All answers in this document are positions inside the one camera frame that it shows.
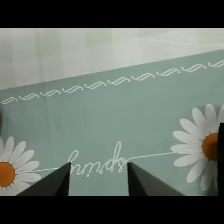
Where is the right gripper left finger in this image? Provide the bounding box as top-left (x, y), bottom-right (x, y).
top-left (16, 161), bottom-right (72, 197)

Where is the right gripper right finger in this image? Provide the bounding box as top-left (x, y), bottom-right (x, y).
top-left (126, 161), bottom-right (185, 197)

